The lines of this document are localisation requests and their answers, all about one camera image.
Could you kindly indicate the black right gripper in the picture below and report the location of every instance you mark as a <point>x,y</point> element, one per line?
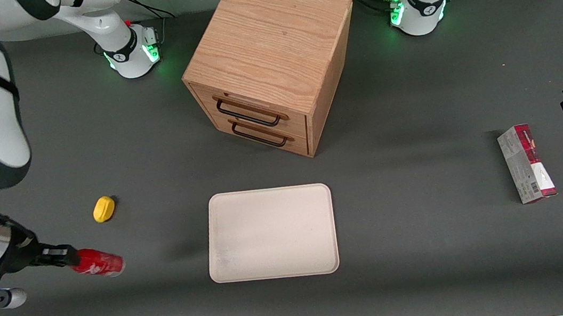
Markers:
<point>21,254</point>

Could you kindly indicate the red coke bottle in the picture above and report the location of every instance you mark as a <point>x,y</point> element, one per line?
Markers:
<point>101,263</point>

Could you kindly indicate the beige rectangular tray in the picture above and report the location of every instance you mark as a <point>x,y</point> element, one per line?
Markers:
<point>271,233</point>

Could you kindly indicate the yellow toy lemon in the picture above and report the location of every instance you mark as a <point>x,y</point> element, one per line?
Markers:
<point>103,209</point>

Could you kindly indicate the grey and red carton box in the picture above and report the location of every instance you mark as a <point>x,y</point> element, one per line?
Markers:
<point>526,163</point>

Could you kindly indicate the wooden drawer front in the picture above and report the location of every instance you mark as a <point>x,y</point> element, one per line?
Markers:
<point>253,105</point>
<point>280,145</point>

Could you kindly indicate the wooden drawer cabinet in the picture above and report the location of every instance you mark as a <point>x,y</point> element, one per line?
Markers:
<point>272,35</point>

